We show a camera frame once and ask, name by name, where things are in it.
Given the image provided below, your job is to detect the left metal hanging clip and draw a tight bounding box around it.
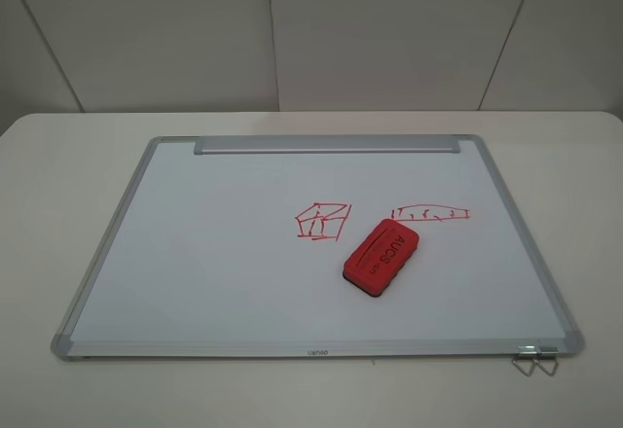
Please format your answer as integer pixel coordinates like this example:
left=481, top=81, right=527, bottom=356
left=511, top=345, right=538, bottom=377

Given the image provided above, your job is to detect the right metal hanging clip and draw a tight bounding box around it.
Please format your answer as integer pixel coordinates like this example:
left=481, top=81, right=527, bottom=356
left=532, top=345, right=559, bottom=377

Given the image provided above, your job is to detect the white board with aluminium frame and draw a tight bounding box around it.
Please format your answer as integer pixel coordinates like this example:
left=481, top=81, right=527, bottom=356
left=51, top=134, right=584, bottom=360

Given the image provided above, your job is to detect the metal hanging clip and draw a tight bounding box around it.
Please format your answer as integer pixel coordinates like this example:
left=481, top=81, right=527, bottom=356
left=532, top=345, right=559, bottom=377
left=511, top=345, right=538, bottom=377

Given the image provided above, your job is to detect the red whiteboard eraser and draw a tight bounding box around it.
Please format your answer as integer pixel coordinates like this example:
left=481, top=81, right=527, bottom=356
left=343, top=219, right=420, bottom=298

